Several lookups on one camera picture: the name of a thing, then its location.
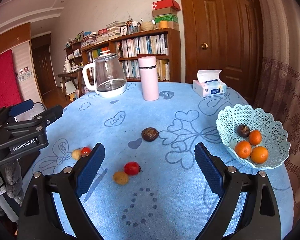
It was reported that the brown cardboard box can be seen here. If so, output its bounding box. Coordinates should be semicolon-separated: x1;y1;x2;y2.
152;7;177;17

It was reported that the dark passion fruit in basket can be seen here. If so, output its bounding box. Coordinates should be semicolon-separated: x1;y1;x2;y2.
236;125;250;138

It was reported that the light blue lattice basket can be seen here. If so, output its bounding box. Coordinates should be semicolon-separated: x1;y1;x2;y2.
216;104;291;170

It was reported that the brown patterned curtain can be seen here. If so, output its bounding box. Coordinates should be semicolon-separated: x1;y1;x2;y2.
254;0;300;223

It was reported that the wooden bookshelf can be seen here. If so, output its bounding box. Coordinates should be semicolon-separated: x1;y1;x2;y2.
64;28;181;82

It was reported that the wooden side table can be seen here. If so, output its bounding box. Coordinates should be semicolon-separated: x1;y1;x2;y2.
57;69;82;99

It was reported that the orange cup on shelf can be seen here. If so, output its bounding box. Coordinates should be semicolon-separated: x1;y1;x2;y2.
159;20;168;29

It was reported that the blue patterned tablecloth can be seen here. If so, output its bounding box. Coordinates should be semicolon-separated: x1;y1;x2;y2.
22;81;294;240

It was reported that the glass kettle white handle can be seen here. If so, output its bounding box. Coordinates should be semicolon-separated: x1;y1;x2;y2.
82;50;127;98

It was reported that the red cherry tomato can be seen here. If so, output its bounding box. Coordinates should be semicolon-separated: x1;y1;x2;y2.
81;146;91;157
124;161;141;176

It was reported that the orange tangerine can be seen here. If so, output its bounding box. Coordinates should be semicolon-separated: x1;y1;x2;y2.
250;146;268;164
234;140;252;159
249;129;262;146

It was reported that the red fabric panel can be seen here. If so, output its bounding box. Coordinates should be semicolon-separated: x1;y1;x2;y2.
0;50;22;108

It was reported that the pink thermos bottle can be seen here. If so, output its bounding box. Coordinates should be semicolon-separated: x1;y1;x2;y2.
138;56;159;101

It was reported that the brass door knob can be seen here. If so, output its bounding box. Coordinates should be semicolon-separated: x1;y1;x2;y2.
200;42;208;50

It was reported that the red box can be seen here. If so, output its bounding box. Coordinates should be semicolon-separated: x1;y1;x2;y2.
152;0;181;11

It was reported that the woven bowl on shelf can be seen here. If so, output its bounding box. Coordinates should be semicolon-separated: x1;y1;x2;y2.
140;21;155;31

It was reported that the tissue pack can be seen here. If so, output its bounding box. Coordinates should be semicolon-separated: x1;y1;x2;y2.
193;69;227;98

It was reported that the green box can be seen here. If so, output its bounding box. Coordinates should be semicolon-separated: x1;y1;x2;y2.
154;14;179;23

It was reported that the brown wooden door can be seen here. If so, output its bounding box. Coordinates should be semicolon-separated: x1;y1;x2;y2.
181;0;264;105

